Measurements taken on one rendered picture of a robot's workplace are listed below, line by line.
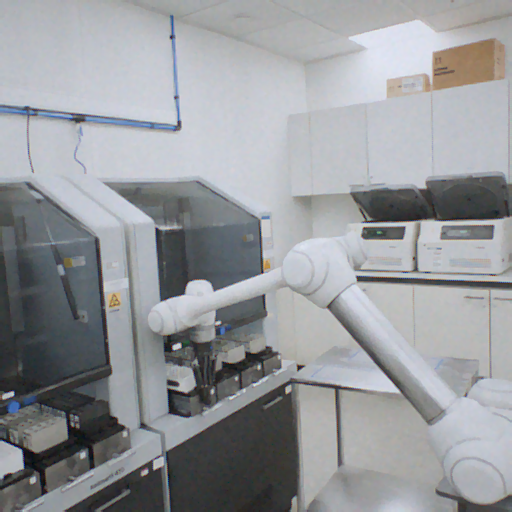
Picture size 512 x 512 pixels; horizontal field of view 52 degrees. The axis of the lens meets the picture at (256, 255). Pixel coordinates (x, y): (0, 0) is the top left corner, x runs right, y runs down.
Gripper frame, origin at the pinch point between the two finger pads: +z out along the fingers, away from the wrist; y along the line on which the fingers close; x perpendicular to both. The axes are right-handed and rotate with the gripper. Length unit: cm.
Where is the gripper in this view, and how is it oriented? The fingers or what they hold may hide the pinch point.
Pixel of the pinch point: (206, 394)
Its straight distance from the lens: 194.5
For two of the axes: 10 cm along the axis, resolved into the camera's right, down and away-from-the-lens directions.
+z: 0.5, 9.9, 1.1
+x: 8.1, 0.2, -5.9
